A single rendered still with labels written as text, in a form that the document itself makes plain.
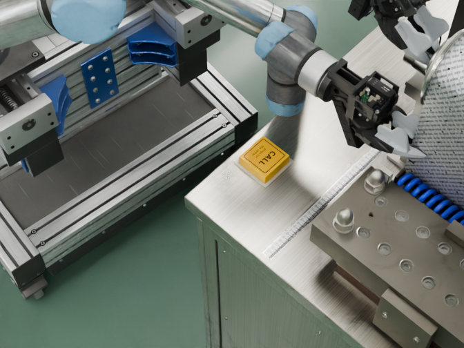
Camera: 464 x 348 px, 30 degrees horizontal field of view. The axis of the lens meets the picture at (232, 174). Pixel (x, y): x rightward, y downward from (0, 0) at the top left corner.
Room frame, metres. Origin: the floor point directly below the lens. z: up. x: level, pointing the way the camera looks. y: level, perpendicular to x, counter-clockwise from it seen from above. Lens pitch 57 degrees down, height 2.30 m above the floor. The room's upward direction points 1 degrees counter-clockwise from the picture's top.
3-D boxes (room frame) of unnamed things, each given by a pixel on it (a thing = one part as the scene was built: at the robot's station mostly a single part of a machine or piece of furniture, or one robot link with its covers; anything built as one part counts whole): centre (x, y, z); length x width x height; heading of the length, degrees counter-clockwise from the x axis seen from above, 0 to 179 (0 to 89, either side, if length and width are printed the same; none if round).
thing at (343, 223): (0.71, -0.19, 1.05); 0.04 x 0.04 x 0.04
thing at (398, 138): (0.82, -0.28, 1.12); 0.09 x 0.03 x 0.06; 45
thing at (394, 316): (0.55, -0.28, 0.97); 0.10 x 0.03 x 0.11; 46
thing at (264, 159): (0.92, -0.06, 0.91); 0.07 x 0.07 x 0.02; 46
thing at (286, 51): (1.02, -0.10, 1.11); 0.11 x 0.08 x 0.09; 46
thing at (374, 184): (0.78, -0.24, 1.05); 0.04 x 0.04 x 0.04
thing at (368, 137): (0.85, -0.25, 1.09); 0.09 x 0.05 x 0.02; 45
